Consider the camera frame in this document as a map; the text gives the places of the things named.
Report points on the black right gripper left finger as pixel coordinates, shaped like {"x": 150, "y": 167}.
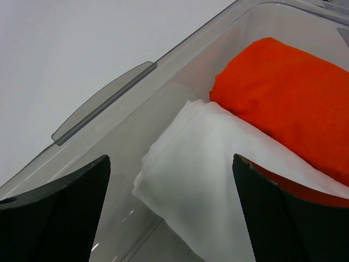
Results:
{"x": 57, "y": 221}

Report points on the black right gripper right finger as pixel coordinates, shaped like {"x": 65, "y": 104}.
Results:
{"x": 288, "y": 221}

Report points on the white t shirt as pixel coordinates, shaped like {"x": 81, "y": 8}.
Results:
{"x": 186, "y": 178}

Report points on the clear grey plastic bin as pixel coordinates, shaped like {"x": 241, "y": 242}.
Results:
{"x": 123, "y": 119}

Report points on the rolled orange t shirt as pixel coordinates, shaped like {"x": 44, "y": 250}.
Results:
{"x": 296, "y": 98}

